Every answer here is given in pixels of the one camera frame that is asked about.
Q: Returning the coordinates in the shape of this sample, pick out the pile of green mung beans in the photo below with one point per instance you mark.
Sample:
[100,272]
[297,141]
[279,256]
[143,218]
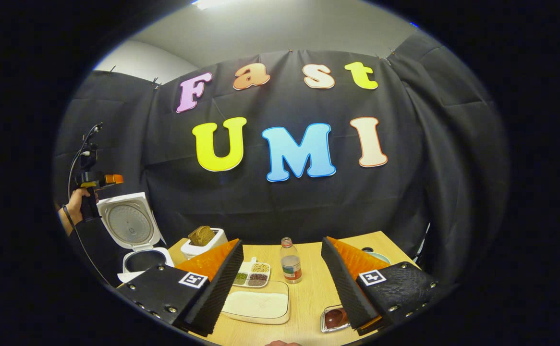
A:
[240,277]

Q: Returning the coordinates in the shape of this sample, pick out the brown wooden spoon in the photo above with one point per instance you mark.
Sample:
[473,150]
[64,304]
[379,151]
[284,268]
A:
[335,317]

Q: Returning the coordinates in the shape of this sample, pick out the clear plastic water bottle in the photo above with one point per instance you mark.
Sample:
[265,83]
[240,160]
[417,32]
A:
[291,264]

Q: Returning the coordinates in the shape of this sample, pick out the pile of dark red beans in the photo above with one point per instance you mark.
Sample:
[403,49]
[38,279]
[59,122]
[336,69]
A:
[258,278]

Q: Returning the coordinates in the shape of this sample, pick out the light green plate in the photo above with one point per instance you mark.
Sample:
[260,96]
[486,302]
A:
[381,257]

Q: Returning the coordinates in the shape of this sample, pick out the brown bread slice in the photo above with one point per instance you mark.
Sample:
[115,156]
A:
[202,235]

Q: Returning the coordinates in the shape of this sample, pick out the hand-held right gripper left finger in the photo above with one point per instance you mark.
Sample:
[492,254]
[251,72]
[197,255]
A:
[217,293]

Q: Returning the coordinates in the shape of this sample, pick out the white divided bean dish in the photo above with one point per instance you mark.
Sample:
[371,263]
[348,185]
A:
[249,264]

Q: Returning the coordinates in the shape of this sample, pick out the pile of yellow soybeans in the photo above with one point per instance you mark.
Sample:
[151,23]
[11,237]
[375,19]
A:
[260,267]

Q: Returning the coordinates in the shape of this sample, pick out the white rice cooker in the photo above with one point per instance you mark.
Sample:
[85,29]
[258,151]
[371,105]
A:
[131,223]

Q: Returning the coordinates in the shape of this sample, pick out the white toaster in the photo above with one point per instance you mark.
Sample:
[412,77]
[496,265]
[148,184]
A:
[217,238]

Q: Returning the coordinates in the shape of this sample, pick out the clear square chopstick holder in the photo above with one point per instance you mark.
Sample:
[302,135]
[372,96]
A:
[328,329]

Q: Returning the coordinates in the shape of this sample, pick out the clear glass dish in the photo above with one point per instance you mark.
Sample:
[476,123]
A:
[229,315]

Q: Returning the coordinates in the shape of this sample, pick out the black backdrop cloth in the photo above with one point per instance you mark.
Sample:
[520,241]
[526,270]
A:
[270,206]

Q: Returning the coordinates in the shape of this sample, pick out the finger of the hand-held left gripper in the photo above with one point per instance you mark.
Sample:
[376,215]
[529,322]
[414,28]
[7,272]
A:
[114,179]

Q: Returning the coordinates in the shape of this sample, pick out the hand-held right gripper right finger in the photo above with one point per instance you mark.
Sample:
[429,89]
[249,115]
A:
[345,288]

